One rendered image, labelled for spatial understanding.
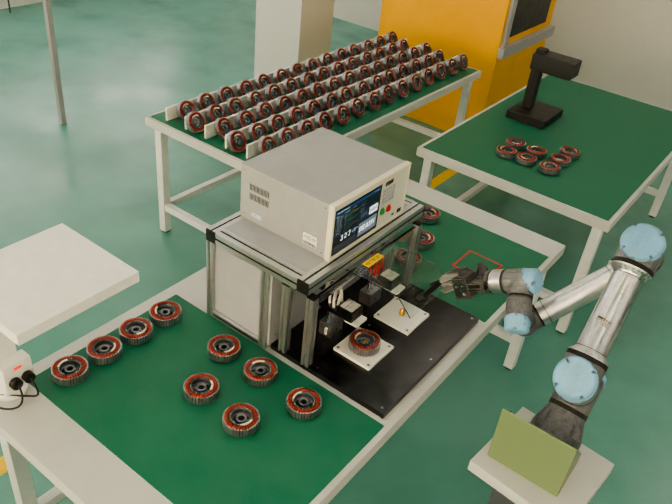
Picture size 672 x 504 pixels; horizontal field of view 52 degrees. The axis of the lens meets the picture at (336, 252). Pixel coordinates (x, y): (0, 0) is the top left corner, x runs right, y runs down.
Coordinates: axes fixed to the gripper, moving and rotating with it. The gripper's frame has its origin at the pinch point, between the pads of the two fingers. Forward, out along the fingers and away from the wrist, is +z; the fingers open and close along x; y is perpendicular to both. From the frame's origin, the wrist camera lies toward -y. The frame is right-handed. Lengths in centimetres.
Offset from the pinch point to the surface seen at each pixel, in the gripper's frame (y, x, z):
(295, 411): 56, 17, 25
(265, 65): -277, -92, 327
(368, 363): 23.2, 19.0, 21.7
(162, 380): 73, -1, 63
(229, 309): 38, -9, 63
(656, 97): -514, 49, 87
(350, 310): 19.7, 1.0, 25.2
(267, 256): 37, -27, 35
